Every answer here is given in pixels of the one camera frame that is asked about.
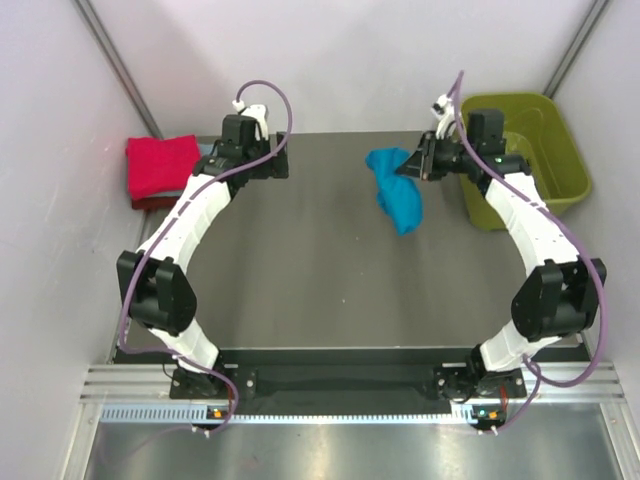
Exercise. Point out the light blue folded t-shirt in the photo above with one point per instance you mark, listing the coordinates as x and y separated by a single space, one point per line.
203 149

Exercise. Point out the left aluminium corner post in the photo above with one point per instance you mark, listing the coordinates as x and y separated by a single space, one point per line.
106 45

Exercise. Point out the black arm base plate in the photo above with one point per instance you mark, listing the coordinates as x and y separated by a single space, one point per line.
431 382

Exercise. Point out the right aluminium corner post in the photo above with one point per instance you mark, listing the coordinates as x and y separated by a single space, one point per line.
595 13

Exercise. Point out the green plastic basket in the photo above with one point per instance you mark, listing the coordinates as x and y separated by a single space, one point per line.
535 128

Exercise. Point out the grey slotted cable duct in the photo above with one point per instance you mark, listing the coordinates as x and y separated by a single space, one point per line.
210 415

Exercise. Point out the dark red folded t-shirt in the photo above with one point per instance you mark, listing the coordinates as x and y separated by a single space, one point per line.
153 203

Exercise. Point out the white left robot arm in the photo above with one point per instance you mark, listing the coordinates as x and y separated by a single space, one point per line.
153 282

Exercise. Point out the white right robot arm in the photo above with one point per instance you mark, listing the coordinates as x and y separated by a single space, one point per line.
561 293

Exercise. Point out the aluminium corner post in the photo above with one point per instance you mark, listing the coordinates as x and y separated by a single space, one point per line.
595 13
106 45

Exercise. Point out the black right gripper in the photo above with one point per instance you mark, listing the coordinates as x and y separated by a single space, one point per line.
423 163

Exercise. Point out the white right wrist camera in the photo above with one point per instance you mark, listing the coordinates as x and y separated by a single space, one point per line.
443 110

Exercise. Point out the aluminium frame rail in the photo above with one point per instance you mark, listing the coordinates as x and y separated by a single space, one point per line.
147 382

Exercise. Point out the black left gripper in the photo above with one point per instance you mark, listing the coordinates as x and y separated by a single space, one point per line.
276 166

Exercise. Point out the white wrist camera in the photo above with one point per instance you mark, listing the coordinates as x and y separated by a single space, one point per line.
258 112
443 110

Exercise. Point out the turquoise t-shirt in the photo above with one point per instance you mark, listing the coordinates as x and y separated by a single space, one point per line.
397 195

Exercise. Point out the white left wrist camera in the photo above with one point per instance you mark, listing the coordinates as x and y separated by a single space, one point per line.
258 112

